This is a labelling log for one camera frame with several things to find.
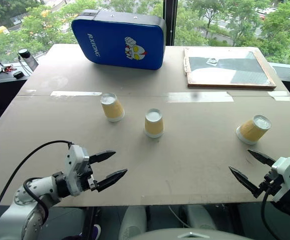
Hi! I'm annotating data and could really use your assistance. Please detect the black window pillar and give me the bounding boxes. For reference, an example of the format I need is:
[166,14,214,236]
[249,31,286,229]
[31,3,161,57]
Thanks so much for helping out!
[165,0,176,47]

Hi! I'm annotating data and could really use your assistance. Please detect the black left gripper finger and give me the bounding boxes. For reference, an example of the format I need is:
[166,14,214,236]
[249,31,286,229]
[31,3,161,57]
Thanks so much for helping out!
[96,168,128,193]
[88,150,117,165]

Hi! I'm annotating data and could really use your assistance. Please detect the red and white keys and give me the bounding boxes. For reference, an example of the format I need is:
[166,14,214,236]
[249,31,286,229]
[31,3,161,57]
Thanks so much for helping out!
[0,64,17,75]

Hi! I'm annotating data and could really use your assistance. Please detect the yellow ribbed paper cup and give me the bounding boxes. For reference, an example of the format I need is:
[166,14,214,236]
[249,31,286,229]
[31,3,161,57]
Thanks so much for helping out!
[100,92,125,123]
[236,114,273,146]
[144,108,165,139]

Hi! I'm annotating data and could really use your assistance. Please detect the thin white cable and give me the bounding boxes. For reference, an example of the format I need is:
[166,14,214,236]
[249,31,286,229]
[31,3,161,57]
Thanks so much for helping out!
[168,205,193,229]

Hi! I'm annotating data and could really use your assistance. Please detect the purple shoe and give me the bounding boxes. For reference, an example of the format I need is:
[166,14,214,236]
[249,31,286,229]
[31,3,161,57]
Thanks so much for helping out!
[64,223,102,240]

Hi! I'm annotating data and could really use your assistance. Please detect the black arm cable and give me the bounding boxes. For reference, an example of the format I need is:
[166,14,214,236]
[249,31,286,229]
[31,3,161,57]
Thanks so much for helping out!
[0,140,74,235]
[260,186,282,240]

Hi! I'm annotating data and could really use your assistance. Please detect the black round device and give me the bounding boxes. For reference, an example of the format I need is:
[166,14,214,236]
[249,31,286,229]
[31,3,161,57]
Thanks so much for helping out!
[17,48,31,60]

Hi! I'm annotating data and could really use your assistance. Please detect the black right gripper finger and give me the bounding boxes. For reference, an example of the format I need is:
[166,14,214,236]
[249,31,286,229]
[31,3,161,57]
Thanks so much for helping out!
[228,165,263,200]
[247,149,277,167]

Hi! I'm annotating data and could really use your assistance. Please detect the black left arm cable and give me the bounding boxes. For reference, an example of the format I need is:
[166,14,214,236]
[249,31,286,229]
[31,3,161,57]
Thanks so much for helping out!
[0,140,74,235]

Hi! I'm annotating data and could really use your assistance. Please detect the blue padded kick shield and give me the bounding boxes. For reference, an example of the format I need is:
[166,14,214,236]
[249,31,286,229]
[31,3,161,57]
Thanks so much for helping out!
[71,9,167,71]

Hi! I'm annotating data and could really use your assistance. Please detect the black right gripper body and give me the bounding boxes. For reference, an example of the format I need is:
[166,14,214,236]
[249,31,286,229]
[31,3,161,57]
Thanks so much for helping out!
[259,171,283,197]

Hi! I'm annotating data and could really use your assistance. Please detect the grey robot torso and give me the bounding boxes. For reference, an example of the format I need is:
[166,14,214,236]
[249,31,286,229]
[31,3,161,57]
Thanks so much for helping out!
[127,227,255,240]

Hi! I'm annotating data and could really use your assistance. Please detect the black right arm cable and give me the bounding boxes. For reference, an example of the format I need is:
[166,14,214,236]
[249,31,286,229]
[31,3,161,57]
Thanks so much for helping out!
[260,186,282,240]

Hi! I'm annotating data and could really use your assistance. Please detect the wooden framed board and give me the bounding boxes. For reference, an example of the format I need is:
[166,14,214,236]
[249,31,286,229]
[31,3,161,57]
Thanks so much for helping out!
[183,46,277,90]

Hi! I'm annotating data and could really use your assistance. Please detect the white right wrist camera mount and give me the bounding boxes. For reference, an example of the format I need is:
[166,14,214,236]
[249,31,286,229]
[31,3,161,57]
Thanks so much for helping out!
[271,156,290,203]

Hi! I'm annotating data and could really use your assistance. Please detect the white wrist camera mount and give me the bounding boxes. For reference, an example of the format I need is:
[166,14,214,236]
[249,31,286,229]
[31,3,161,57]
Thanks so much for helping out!
[271,156,290,203]
[64,144,90,196]

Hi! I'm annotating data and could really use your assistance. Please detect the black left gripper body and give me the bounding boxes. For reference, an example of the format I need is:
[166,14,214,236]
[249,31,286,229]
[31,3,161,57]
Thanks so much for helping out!
[78,162,98,193]

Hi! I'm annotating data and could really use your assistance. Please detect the pale rounded robot leg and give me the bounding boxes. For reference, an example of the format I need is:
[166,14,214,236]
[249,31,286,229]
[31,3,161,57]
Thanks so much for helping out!
[118,205,148,240]
[184,204,218,231]

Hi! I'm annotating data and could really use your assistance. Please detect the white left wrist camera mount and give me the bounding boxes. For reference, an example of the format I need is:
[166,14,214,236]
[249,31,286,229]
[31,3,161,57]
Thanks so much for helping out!
[64,144,90,196]

